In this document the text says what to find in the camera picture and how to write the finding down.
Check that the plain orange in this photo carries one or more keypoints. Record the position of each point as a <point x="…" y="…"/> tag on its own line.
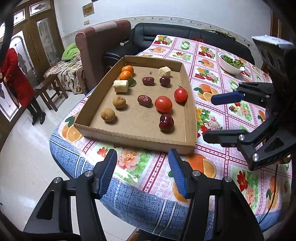
<point x="127" y="69"/>

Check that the black leather sofa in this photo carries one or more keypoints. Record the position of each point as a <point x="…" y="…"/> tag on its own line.
<point x="148" y="34"/>

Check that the red tomato with stem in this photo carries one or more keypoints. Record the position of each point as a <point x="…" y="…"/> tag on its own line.
<point x="180" y="95"/>

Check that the dark red cherry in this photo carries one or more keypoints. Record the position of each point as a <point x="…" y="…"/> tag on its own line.
<point x="165" y="81"/>
<point x="166" y="121"/>

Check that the red jujube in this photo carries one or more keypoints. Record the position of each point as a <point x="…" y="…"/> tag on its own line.
<point x="144" y="100"/>
<point x="148" y="80"/>

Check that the small white object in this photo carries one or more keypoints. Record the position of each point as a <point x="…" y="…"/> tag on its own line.
<point x="124" y="42"/>

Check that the white bowl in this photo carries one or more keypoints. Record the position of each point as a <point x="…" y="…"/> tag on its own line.
<point x="227" y="68"/>

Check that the floral fruit print tablecloth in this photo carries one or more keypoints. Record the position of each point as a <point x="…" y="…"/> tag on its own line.
<point x="222" y="157"/>

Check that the brown armchair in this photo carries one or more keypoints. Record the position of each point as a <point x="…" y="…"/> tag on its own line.
<point x="101" y="46"/>

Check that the brown longan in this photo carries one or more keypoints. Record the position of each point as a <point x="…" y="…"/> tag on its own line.
<point x="108" y="114"/>
<point x="119" y="102"/>

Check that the green cushion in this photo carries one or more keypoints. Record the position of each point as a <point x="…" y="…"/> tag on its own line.
<point x="70" y="52"/>

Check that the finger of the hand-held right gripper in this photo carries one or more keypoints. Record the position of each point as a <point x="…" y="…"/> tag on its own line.
<point x="225" y="98"/>
<point x="226" y="138"/>

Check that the large pale yellow chunk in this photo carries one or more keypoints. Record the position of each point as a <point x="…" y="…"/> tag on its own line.
<point x="120" y="86"/>

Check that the small yellow wall sign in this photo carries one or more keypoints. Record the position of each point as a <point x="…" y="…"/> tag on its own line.
<point x="87" y="9"/>

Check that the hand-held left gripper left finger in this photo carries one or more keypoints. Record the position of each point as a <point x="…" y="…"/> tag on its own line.
<point x="107" y="172"/>

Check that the orange with green leaf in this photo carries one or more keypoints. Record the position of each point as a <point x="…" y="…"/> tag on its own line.
<point x="125" y="75"/>

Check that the wooden glass panel door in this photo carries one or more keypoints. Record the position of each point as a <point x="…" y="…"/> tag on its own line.
<point x="46" y="34"/>

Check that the green lettuce leaves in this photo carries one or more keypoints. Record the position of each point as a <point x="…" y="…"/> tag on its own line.
<point x="232" y="60"/>

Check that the small pale yellow chunk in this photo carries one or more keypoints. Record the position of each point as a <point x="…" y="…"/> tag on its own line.
<point x="165" y="71"/>

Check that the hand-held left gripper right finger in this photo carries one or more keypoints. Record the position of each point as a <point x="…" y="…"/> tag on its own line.
<point x="177" y="172"/>

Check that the wooden stool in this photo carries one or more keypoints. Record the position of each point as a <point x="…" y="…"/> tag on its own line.
<point x="49" y="80"/>

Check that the shallow cardboard box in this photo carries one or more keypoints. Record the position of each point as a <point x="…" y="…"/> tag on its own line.
<point x="136" y="120"/>

